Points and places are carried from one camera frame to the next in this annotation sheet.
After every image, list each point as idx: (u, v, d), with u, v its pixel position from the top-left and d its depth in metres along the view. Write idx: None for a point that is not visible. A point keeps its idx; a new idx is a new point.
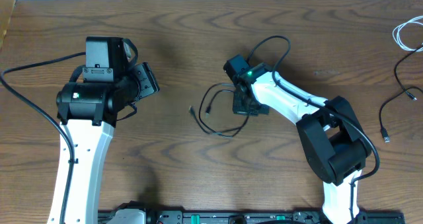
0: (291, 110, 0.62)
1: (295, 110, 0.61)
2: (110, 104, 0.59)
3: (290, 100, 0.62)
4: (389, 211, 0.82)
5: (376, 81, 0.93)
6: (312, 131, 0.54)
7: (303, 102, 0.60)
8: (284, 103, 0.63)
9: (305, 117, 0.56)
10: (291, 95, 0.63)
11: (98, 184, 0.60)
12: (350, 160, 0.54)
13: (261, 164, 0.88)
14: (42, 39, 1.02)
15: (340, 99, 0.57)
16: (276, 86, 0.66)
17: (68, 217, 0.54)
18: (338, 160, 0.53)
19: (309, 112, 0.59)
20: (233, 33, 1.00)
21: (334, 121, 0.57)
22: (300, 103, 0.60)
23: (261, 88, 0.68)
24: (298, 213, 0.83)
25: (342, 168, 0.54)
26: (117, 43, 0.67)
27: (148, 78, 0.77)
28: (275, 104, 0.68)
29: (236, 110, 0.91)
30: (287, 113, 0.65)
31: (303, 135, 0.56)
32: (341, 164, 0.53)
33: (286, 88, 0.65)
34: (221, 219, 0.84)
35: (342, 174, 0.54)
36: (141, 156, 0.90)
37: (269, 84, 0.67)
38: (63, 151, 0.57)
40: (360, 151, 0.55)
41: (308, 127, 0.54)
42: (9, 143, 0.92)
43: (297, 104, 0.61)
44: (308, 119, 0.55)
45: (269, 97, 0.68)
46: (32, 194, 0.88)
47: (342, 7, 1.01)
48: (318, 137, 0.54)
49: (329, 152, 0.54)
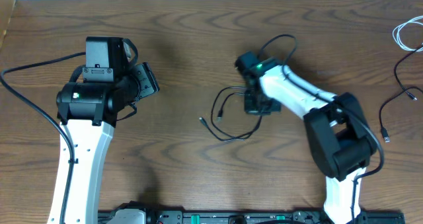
0: (299, 103, 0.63)
1: (303, 104, 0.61)
2: (110, 104, 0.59)
3: (299, 94, 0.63)
4: (388, 211, 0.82)
5: (376, 82, 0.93)
6: (318, 125, 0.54)
7: (312, 96, 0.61)
8: (292, 96, 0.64)
9: (312, 111, 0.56)
10: (299, 89, 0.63)
11: (98, 184, 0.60)
12: (354, 156, 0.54)
13: (261, 164, 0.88)
14: (42, 39, 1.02)
15: (349, 96, 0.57)
16: (285, 80, 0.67)
17: (68, 217, 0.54)
18: (343, 156, 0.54)
19: (317, 106, 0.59)
20: (233, 33, 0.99)
21: (341, 117, 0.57)
22: (308, 98, 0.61)
23: (269, 82, 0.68)
24: (298, 213, 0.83)
25: (345, 163, 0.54)
26: (117, 43, 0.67)
27: (147, 78, 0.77)
28: (283, 98, 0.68)
29: (248, 110, 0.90)
30: (294, 106, 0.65)
31: (308, 128, 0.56)
32: (345, 160, 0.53)
33: (295, 82, 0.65)
34: (221, 219, 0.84)
35: (346, 170, 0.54)
36: (141, 156, 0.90)
37: (279, 76, 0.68)
38: (63, 151, 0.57)
40: (365, 149, 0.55)
41: (316, 120, 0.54)
42: (8, 143, 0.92)
43: (307, 98, 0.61)
44: (316, 113, 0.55)
45: (276, 90, 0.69)
46: (32, 195, 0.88)
47: (342, 7, 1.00)
48: (324, 131, 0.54)
49: (334, 147, 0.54)
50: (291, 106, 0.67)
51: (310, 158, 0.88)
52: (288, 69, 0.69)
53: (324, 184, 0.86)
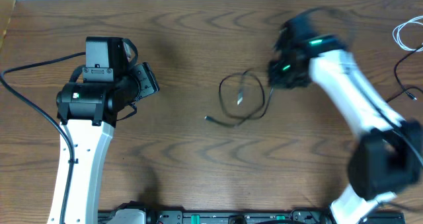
0: (355, 110, 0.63)
1: (361, 115, 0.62)
2: (110, 105, 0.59)
3: (359, 101, 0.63)
4: (388, 211, 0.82)
5: (376, 81, 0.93)
6: (373, 149, 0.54)
7: (372, 109, 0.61)
8: (349, 100, 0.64)
9: (372, 133, 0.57)
10: (361, 95, 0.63)
11: (99, 184, 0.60)
12: (397, 184, 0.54)
13: (261, 164, 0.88)
14: (42, 39, 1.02)
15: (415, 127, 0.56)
16: (347, 76, 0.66)
17: (67, 217, 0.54)
18: (386, 182, 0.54)
19: (377, 124, 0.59)
20: (233, 33, 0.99)
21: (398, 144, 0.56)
22: (371, 110, 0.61)
23: (328, 69, 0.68)
24: (298, 213, 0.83)
25: (385, 187, 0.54)
26: (117, 43, 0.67)
27: (148, 78, 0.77)
28: (334, 90, 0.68)
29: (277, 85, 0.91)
30: (346, 107, 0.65)
31: (363, 147, 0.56)
32: (386, 185, 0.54)
33: (359, 84, 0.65)
34: (221, 219, 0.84)
35: (379, 193, 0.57)
36: (141, 156, 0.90)
37: (340, 69, 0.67)
38: (63, 151, 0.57)
40: (410, 181, 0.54)
41: (373, 143, 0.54)
42: (8, 143, 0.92)
43: (365, 109, 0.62)
44: (375, 137, 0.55)
45: (330, 80, 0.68)
46: (32, 195, 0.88)
47: (342, 7, 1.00)
48: (379, 155, 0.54)
49: (382, 171, 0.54)
50: (340, 102, 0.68)
51: (310, 158, 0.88)
52: (352, 65, 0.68)
53: (324, 184, 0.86)
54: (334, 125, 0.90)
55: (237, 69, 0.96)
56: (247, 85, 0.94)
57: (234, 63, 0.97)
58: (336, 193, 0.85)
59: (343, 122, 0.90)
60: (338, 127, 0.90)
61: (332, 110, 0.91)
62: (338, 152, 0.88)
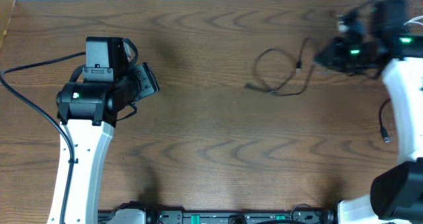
0: (414, 129, 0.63)
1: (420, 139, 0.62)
2: (110, 104, 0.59)
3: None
4: None
5: (376, 81, 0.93)
6: (413, 181, 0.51)
7: None
8: (414, 117, 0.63)
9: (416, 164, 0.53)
10: None
11: (99, 184, 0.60)
12: (412, 215, 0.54)
13: (261, 164, 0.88)
14: (42, 39, 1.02)
15: None
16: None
17: (68, 217, 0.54)
18: (404, 209, 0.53)
19: None
20: (233, 33, 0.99)
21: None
22: None
23: (404, 76, 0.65)
24: (298, 213, 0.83)
25: (400, 213, 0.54)
26: (117, 42, 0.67)
27: (148, 78, 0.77)
28: (398, 97, 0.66)
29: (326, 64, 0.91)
30: (405, 119, 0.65)
31: (398, 171, 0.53)
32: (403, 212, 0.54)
33: None
34: (221, 219, 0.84)
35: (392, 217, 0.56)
36: (141, 156, 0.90)
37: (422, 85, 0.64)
38: (63, 151, 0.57)
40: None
41: (416, 174, 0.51)
42: (8, 143, 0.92)
43: (422, 131, 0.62)
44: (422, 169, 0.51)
45: (400, 84, 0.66)
46: (32, 195, 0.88)
47: (342, 7, 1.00)
48: (415, 187, 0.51)
49: (408, 201, 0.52)
50: (400, 107, 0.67)
51: (310, 158, 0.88)
52: None
53: (324, 184, 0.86)
54: (335, 125, 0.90)
55: (237, 69, 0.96)
56: (247, 86, 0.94)
57: (234, 63, 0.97)
58: (335, 193, 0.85)
59: (343, 122, 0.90)
60: (338, 127, 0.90)
61: (332, 110, 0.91)
62: (338, 152, 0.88)
